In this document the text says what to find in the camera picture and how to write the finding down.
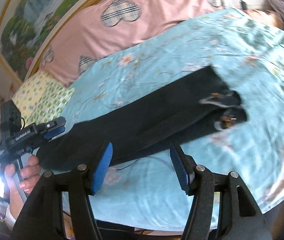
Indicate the person's left hand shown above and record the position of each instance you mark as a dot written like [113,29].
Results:
[30,175]

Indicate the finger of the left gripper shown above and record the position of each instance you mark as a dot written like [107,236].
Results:
[53,133]
[55,123]

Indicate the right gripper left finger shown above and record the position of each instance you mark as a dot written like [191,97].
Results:
[87,180]

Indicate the green checkered pillow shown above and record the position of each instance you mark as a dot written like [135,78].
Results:
[52,102]

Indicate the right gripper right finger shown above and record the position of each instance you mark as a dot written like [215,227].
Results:
[196,181]

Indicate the black pants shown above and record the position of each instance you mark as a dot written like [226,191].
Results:
[189,108]

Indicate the pink quilt with plaid hearts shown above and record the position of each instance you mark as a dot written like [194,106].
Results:
[112,26]

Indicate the yellow cartoon pillow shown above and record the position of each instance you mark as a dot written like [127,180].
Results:
[30,92]

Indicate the left forearm white sleeve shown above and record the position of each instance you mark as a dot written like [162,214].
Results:
[9,219]

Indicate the teal floral bed sheet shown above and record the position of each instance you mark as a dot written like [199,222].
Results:
[249,58]

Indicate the framed landscape painting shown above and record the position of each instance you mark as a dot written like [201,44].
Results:
[25,26]

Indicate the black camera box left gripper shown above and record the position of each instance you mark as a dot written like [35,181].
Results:
[10,120]

